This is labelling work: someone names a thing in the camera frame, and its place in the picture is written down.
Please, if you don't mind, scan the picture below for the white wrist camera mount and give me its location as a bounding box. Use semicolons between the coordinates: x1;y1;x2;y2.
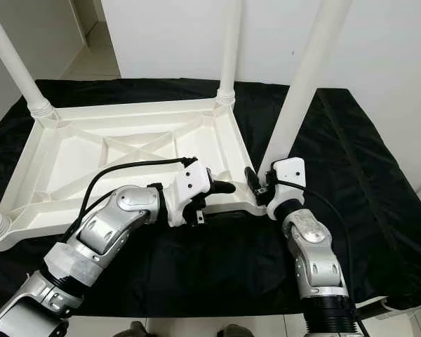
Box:
267;157;307;220
167;165;215;227

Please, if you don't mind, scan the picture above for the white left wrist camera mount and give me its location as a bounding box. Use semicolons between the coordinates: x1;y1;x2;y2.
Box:
167;165;215;227

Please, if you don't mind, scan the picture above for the grey robot foot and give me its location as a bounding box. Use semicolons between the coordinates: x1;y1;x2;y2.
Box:
218;324;253;337
123;322;148;337

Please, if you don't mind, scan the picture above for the grey right robot foot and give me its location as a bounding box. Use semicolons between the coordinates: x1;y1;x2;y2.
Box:
218;324;253;337

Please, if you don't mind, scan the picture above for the black cloth table cover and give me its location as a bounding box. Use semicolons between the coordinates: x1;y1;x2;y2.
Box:
0;79;421;317

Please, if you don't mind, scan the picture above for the white plastic table top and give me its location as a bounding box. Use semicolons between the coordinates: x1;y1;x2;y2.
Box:
0;97;266;252

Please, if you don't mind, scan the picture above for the grey left robot foot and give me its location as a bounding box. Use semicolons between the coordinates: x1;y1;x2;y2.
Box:
123;322;148;337

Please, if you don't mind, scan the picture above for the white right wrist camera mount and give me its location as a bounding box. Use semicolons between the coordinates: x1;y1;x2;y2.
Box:
267;157;307;220

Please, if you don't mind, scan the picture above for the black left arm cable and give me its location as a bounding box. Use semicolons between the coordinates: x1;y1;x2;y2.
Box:
74;157;201;236

